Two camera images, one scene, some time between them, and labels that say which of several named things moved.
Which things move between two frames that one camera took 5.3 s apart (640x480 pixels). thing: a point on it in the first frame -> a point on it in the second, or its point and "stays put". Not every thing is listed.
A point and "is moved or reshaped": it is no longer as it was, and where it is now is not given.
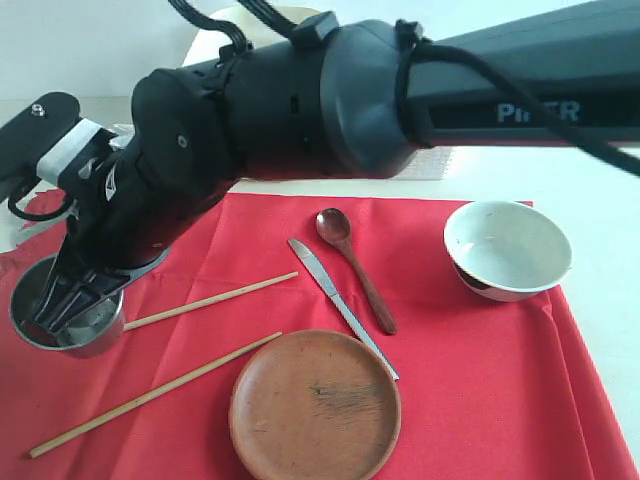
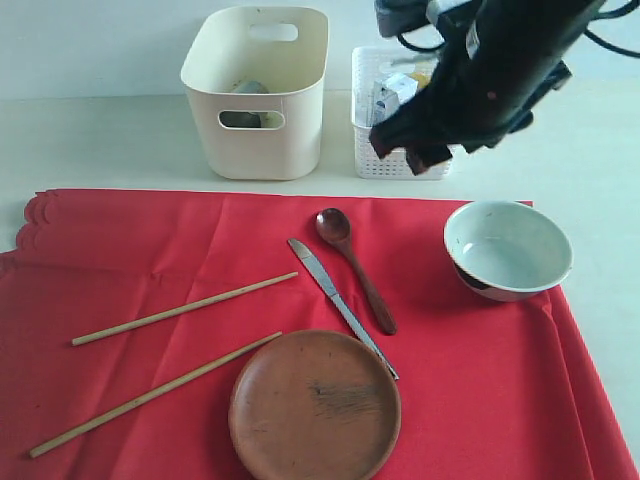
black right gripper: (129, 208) -> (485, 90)
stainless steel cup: (86, 331) is moved or reshaped
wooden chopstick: (205, 302) stays put
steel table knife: (335, 296) stays put
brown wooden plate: (313, 404) stays put
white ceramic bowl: (505, 252) stays put
